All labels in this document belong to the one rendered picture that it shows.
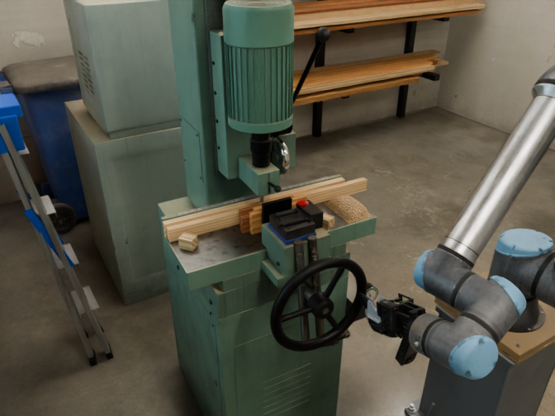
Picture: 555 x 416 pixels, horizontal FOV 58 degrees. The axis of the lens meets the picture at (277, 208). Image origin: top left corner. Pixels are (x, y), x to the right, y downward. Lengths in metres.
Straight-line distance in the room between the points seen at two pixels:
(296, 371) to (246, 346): 0.26
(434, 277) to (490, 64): 4.02
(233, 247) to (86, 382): 1.17
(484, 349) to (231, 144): 0.85
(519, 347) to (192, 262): 0.98
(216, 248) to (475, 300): 0.67
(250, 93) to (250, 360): 0.80
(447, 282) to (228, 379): 0.76
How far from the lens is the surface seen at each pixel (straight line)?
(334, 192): 1.61
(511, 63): 4.95
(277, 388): 1.76
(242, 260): 1.35
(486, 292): 1.14
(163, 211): 1.78
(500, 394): 1.79
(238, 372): 1.61
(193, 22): 1.45
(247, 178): 1.46
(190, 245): 1.37
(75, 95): 3.05
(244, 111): 1.30
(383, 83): 4.24
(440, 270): 1.18
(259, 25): 1.23
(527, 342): 1.71
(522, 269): 1.63
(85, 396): 2.31
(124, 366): 2.37
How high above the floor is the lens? 1.68
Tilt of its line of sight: 30 degrees down
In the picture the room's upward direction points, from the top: straight up
